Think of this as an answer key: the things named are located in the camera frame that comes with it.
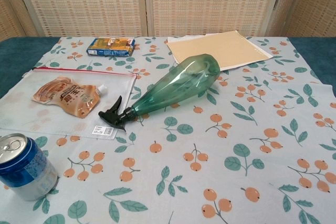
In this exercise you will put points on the green spray bottle black trigger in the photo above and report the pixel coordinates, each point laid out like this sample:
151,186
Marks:
178,82

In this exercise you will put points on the floral print tablecloth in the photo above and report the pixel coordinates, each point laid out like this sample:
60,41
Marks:
210,103

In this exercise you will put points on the beige paper folder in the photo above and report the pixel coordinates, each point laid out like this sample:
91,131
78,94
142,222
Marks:
223,48

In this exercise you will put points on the blue yellow snack pack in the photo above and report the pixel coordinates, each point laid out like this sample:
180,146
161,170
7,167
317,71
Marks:
110,47

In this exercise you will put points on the orange snack pouch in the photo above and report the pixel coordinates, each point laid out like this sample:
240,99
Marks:
65,95

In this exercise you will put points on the woven folding screen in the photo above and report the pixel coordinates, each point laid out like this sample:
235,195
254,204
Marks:
86,3

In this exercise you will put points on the clear mesh zip pouch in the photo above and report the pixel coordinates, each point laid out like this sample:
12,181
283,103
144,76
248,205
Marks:
26,119

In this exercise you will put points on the blue drink can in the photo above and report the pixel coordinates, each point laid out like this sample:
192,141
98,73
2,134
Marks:
23,171

